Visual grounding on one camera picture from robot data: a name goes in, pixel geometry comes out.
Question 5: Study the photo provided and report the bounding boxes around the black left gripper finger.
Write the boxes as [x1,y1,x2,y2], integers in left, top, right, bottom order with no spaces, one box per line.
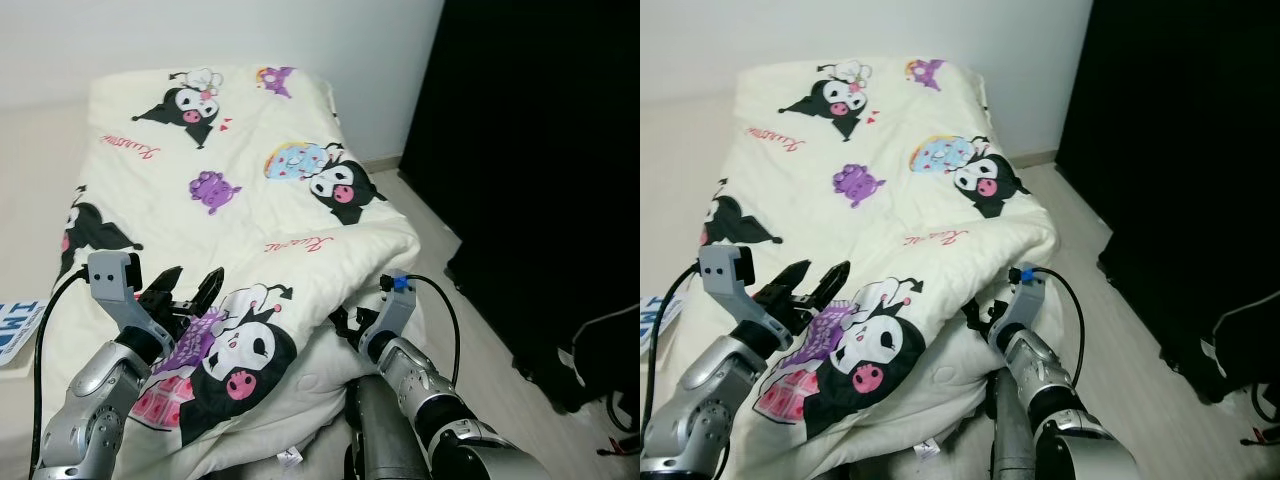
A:
[148,265,186,301]
[775,260,813,297]
[193,268,226,313]
[818,262,851,307]

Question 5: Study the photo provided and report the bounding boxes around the cream cartoon print quilt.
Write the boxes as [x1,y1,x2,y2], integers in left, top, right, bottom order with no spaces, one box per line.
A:
[60,65,426,480]
[700,55,1061,480]

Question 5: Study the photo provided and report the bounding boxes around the blue white printed packet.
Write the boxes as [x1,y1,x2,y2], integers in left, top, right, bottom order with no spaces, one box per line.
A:
[0,298,46,369]
[640,293,683,351]

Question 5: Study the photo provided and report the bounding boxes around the cream sheeted mattress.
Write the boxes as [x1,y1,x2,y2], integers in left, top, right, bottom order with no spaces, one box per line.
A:
[0,95,101,480]
[640,90,746,401]

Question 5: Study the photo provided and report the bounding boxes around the large black furniture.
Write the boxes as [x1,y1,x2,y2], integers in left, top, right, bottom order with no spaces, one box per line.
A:
[1055,0,1280,406]
[398,0,641,416]

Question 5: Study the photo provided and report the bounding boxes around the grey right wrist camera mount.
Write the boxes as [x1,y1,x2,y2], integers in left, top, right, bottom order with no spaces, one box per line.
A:
[362,273,416,351]
[990,262,1046,346]

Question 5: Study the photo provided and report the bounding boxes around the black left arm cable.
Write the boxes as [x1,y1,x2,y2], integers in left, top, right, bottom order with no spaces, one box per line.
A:
[640,265,701,401]
[28,268,91,476]

